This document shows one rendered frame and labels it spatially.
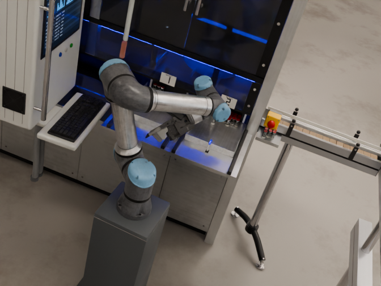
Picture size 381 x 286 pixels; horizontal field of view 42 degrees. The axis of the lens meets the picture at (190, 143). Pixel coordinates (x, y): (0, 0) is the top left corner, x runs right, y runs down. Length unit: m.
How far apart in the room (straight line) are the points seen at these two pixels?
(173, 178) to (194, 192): 0.15
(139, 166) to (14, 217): 1.32
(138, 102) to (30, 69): 0.69
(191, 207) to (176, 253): 0.29
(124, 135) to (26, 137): 1.39
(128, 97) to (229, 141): 0.93
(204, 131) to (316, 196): 1.60
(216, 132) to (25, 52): 1.02
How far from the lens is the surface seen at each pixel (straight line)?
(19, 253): 3.01
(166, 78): 2.67
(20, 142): 3.39
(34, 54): 2.29
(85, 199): 3.33
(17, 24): 2.26
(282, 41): 2.45
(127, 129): 2.01
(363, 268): 2.78
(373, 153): 2.84
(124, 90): 1.78
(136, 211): 2.12
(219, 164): 2.41
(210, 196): 3.00
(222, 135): 2.61
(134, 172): 2.02
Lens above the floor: 2.32
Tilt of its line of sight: 35 degrees down
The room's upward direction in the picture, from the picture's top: 17 degrees clockwise
